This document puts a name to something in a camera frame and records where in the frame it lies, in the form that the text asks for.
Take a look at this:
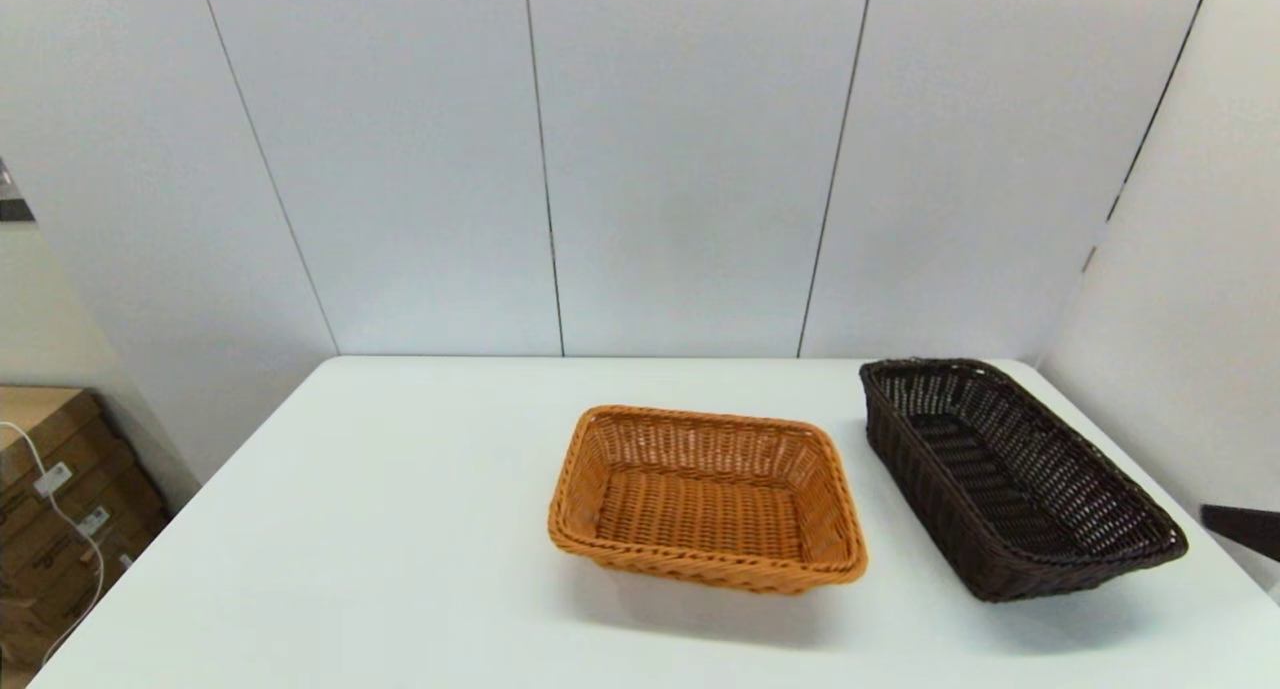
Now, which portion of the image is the dark brown wicker basket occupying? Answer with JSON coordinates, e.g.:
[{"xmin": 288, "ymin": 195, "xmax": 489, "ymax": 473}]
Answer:
[{"xmin": 858, "ymin": 358, "xmax": 1190, "ymax": 604}]

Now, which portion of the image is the brown cardboard box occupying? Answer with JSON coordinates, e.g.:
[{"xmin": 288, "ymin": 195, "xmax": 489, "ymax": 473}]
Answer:
[
  {"xmin": 0, "ymin": 386, "xmax": 136, "ymax": 515},
  {"xmin": 0, "ymin": 464, "xmax": 171, "ymax": 675}
]

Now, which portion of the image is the thin white cable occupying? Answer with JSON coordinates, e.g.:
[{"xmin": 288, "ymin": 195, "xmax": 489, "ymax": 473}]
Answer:
[{"xmin": 0, "ymin": 421, "xmax": 107, "ymax": 665}]

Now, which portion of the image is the orange wicker basket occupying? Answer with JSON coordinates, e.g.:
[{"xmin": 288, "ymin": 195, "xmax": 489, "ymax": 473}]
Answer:
[{"xmin": 547, "ymin": 404, "xmax": 869, "ymax": 596}]

